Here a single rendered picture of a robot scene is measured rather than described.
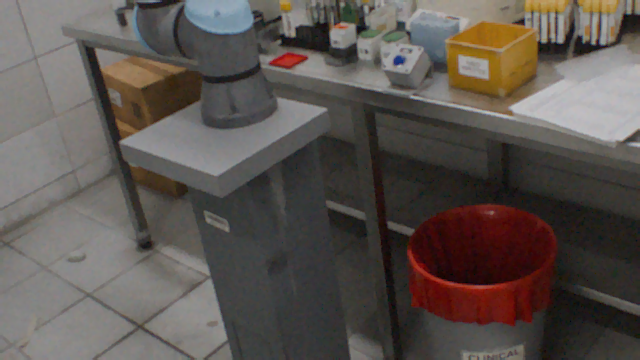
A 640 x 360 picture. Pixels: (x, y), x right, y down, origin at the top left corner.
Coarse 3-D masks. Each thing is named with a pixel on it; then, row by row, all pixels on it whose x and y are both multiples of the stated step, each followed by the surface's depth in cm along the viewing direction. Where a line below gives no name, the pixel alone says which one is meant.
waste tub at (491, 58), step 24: (480, 24) 157; (504, 24) 154; (456, 48) 149; (480, 48) 145; (504, 48) 142; (528, 48) 149; (456, 72) 152; (480, 72) 147; (504, 72) 144; (528, 72) 151; (504, 96) 147
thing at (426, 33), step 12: (420, 24) 162; (432, 24) 160; (444, 24) 158; (456, 24) 159; (420, 36) 163; (432, 36) 161; (444, 36) 159; (432, 48) 163; (444, 48) 161; (432, 60) 164; (444, 60) 162
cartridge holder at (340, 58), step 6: (330, 48) 175; (336, 48) 174; (342, 48) 173; (348, 48) 173; (354, 48) 175; (330, 54) 176; (336, 54) 175; (342, 54) 173; (348, 54) 174; (354, 54) 175; (330, 60) 174; (336, 60) 173; (342, 60) 172; (348, 60) 174
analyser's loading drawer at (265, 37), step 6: (258, 18) 189; (258, 24) 190; (276, 24) 187; (258, 30) 190; (264, 30) 184; (270, 30) 186; (276, 30) 187; (258, 36) 187; (264, 36) 185; (270, 36) 186; (276, 36) 188; (258, 42) 186; (264, 42) 185; (270, 42) 187
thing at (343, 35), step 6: (342, 24) 175; (348, 24) 174; (336, 30) 173; (342, 30) 172; (348, 30) 172; (354, 30) 174; (330, 36) 174; (336, 36) 173; (342, 36) 171; (348, 36) 173; (354, 36) 174; (336, 42) 173; (342, 42) 172; (348, 42) 173; (354, 42) 175
